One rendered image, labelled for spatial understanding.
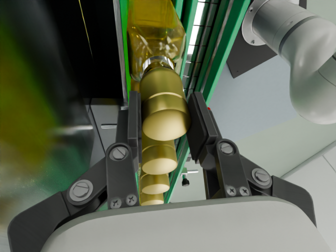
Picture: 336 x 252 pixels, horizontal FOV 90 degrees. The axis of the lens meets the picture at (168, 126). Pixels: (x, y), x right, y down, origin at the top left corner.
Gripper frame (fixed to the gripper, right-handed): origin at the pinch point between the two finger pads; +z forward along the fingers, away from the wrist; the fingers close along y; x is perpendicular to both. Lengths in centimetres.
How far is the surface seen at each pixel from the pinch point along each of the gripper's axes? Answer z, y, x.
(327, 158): 116, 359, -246
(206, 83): 22.2, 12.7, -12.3
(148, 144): 1.7, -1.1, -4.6
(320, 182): 85, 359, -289
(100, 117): 28.2, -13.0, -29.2
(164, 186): 0.0, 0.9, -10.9
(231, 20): 21.4, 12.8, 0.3
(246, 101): 58, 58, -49
